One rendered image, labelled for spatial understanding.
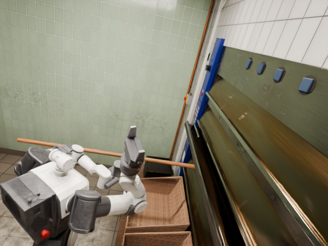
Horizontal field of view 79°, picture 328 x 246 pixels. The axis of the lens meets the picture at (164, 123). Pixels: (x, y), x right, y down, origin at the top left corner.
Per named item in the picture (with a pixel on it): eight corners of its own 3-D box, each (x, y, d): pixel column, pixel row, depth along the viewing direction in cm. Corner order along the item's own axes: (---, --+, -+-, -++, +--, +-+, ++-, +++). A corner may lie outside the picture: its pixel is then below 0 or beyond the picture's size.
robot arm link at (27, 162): (45, 171, 113) (22, 178, 100) (35, 160, 115) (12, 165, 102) (56, 157, 111) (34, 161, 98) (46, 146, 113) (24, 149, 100)
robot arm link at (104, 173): (110, 182, 130) (95, 170, 133) (113, 173, 125) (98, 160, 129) (102, 188, 124) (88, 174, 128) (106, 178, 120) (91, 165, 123)
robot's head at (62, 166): (62, 178, 89) (62, 162, 85) (49, 167, 93) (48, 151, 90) (75, 171, 94) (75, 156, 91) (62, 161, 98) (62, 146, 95)
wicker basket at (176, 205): (176, 195, 211) (182, 175, 199) (182, 248, 160) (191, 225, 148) (131, 189, 205) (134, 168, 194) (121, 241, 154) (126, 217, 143)
